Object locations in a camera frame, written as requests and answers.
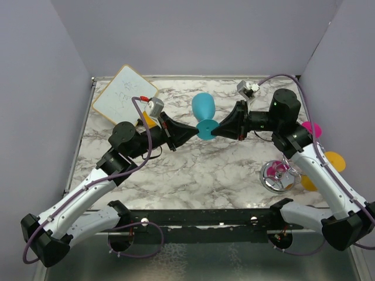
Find purple cable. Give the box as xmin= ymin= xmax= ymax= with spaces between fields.
xmin=22 ymin=96 xmax=153 ymax=266
xmin=257 ymin=74 xmax=375 ymax=251

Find orange wine glass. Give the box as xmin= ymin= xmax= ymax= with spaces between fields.
xmin=137 ymin=111 xmax=158 ymax=129
xmin=283 ymin=150 xmax=346 ymax=191

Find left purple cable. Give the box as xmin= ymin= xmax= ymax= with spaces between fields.
xmin=22 ymin=96 xmax=153 ymax=266

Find white dry-erase board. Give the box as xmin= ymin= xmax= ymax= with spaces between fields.
xmin=92 ymin=65 xmax=158 ymax=125

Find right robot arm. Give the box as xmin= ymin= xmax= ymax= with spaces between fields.
xmin=212 ymin=88 xmax=374 ymax=251

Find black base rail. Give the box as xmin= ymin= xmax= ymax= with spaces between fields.
xmin=108 ymin=200 xmax=302 ymax=244

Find chrome wine glass rack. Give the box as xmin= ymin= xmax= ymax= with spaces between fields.
xmin=260 ymin=155 xmax=301 ymax=194

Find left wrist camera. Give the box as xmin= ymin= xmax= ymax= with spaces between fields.
xmin=140 ymin=96 xmax=164 ymax=119

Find blue wine glass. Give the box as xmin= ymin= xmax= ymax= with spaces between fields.
xmin=192 ymin=92 xmax=219 ymax=141

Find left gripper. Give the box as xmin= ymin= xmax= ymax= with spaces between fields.
xmin=128 ymin=111 xmax=199 ymax=159

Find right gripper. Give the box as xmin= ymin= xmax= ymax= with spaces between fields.
xmin=211 ymin=100 xmax=281 ymax=142

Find pink wine glass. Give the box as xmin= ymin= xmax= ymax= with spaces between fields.
xmin=271 ymin=121 xmax=322 ymax=176

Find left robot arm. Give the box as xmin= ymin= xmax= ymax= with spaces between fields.
xmin=21 ymin=112 xmax=199 ymax=268

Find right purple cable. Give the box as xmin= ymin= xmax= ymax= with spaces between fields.
xmin=257 ymin=74 xmax=375 ymax=251

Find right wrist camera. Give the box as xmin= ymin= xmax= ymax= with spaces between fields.
xmin=237 ymin=80 xmax=260 ymax=102

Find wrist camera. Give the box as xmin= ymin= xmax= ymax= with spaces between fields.
xmin=237 ymin=80 xmax=260 ymax=102
xmin=140 ymin=96 xmax=164 ymax=119

